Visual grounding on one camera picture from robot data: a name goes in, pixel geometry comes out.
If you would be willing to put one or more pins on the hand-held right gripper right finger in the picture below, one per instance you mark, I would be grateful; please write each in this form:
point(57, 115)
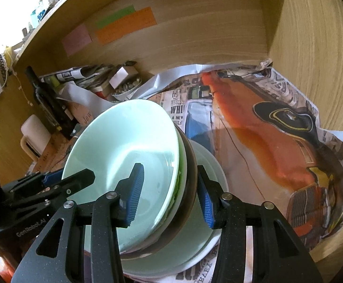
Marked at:
point(207, 206)

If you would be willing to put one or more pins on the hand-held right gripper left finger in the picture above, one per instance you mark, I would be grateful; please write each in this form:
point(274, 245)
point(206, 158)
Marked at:
point(134, 194)

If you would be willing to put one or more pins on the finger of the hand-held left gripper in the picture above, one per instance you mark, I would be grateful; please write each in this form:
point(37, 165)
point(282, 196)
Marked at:
point(74, 182)
point(52, 178)

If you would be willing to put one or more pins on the white plate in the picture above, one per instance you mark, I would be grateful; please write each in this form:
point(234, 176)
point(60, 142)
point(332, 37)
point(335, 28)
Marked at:
point(224, 179)

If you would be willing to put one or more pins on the light green plate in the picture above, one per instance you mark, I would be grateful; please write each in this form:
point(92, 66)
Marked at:
point(189, 241)

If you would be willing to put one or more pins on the brown plate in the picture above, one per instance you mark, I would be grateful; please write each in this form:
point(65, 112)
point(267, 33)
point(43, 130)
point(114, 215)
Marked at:
point(190, 165)

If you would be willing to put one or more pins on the light green bowl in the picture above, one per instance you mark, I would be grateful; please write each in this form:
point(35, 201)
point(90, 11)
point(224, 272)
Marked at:
point(115, 141)

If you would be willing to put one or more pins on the person's left forearm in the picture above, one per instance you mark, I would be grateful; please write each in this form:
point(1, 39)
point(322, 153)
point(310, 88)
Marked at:
point(0, 262)

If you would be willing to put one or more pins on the white plastic mug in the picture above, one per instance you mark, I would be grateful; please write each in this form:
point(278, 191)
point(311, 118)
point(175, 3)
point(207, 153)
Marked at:
point(34, 132)

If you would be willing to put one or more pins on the dark glass bottle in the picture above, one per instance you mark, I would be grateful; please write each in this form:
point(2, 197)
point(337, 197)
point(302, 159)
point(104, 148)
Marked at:
point(44, 100)

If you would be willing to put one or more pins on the printed newspaper table cover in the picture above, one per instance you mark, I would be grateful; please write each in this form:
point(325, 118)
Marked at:
point(248, 123)

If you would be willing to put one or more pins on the small white dish of trinkets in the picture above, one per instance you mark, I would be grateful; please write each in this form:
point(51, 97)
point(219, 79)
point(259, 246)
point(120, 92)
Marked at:
point(124, 93)

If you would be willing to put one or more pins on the stack of magazines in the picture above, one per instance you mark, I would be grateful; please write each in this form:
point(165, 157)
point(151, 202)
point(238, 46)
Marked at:
point(80, 73)

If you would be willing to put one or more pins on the white box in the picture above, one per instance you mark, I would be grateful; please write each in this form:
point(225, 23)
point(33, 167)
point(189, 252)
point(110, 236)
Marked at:
point(121, 76)

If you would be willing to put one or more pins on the pink sticky note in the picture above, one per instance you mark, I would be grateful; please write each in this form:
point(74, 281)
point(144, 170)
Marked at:
point(77, 39)

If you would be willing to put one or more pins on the orange sticky note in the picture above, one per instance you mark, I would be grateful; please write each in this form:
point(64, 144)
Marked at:
point(124, 31)

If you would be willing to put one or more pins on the green sticky note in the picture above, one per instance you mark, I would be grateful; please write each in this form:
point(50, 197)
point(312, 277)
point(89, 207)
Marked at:
point(115, 17)

